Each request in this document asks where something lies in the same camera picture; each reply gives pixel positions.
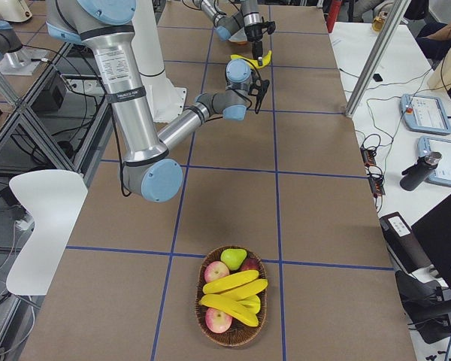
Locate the white chair back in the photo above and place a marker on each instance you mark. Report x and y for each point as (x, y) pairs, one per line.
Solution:
(54, 199)

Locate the blue teach pendant near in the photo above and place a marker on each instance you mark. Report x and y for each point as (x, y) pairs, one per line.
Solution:
(442, 174)

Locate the green pear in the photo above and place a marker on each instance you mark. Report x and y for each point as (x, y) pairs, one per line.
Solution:
(233, 258)

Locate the grey metal frame post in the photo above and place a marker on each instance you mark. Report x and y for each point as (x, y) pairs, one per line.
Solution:
(383, 39)

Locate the yellow banana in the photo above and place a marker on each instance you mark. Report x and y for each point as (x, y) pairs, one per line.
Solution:
(231, 307)
(230, 281)
(254, 64)
(246, 290)
(251, 303)

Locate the grey square plate orange rim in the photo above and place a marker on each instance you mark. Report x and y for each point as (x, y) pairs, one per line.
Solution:
(239, 38)

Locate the pink apple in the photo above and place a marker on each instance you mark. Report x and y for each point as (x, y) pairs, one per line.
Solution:
(217, 321)
(215, 271)

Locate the pink apple upper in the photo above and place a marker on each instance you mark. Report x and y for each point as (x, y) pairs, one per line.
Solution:
(215, 271)

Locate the dark red apple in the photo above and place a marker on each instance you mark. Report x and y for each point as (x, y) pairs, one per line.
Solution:
(250, 264)

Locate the brown paper table cover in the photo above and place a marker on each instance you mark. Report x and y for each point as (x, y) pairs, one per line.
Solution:
(288, 184)

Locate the black monitor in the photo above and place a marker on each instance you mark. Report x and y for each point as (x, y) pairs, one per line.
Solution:
(433, 232)

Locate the blue teach pendant far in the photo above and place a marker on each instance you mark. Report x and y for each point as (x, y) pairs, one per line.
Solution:
(424, 114)

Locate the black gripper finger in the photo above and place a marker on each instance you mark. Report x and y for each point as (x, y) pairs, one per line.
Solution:
(255, 51)
(260, 53)

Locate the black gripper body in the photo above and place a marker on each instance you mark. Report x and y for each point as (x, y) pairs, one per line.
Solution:
(254, 34)

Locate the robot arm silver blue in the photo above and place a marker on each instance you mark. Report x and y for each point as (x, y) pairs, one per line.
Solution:
(124, 40)
(223, 24)

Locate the blue teach pendant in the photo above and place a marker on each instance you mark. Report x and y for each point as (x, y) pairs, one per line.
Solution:
(442, 174)
(424, 114)

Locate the pink apple lower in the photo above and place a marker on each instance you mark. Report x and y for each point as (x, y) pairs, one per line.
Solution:
(217, 321)

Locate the brown wicker fruit basket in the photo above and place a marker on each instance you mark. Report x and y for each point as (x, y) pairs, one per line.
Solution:
(239, 334)

